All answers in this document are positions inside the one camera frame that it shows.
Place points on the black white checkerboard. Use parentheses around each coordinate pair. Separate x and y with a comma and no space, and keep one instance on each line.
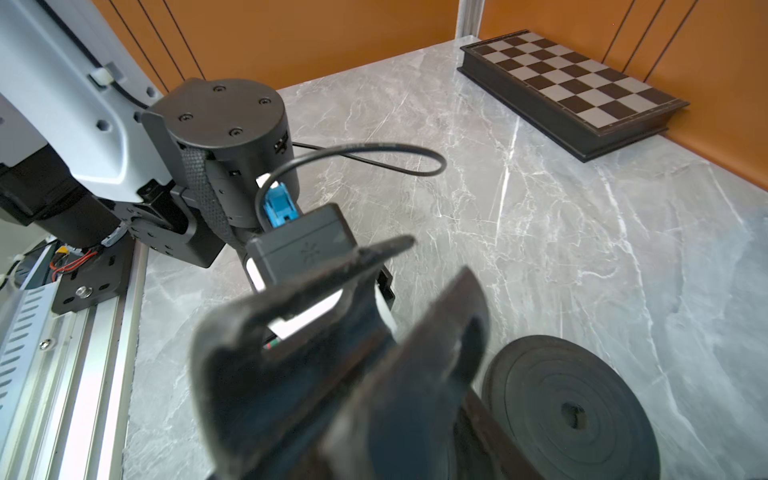
(586,107)

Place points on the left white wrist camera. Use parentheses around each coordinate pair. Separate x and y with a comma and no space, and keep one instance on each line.
(297,243)

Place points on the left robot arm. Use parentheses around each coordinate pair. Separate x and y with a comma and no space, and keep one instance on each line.
(188,172)

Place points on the aluminium rail frame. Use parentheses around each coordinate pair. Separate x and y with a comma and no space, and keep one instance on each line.
(66,379)

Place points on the black stand pole with clip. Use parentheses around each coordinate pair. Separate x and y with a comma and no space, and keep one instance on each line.
(305,380)

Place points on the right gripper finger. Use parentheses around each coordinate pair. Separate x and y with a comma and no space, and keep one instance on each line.
(490,445)

